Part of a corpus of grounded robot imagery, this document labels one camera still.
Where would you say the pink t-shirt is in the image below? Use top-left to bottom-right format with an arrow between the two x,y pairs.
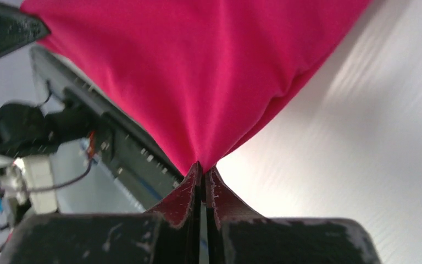
20,0 -> 369,174

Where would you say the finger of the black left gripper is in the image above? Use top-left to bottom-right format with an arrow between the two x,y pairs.
0,2 -> 50,58

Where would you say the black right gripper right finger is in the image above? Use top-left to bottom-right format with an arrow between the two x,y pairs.
205,167 -> 269,263

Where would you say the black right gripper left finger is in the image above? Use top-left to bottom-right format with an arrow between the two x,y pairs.
146,162 -> 202,263

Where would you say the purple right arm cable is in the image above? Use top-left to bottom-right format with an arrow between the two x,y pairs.
14,131 -> 99,194

